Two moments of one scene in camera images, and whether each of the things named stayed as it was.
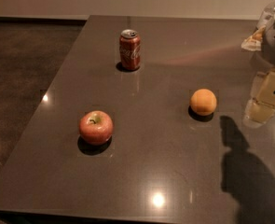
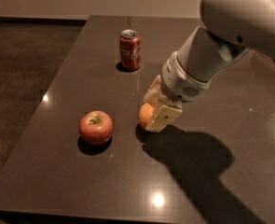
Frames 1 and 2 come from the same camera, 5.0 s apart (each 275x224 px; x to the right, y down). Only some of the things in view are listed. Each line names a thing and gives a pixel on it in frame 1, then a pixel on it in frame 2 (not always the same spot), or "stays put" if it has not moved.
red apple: (95, 127) stays put
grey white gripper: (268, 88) -> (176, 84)
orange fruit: (203, 102) -> (144, 113)
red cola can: (130, 47) stays put
